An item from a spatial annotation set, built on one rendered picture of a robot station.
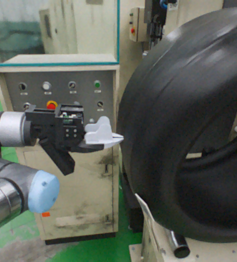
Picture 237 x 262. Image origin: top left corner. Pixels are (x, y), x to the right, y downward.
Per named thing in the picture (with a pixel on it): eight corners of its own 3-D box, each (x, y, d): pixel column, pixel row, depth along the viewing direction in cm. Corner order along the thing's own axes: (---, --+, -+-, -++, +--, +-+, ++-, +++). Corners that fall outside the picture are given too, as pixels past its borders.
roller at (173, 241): (150, 163, 82) (155, 170, 84) (141, 168, 83) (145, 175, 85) (187, 247, 52) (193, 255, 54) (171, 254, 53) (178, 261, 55)
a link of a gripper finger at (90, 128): (126, 121, 45) (85, 118, 43) (122, 143, 48) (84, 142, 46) (124, 115, 47) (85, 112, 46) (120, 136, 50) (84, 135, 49)
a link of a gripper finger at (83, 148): (104, 147, 42) (62, 146, 41) (104, 153, 43) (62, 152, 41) (103, 136, 46) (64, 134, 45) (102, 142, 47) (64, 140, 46)
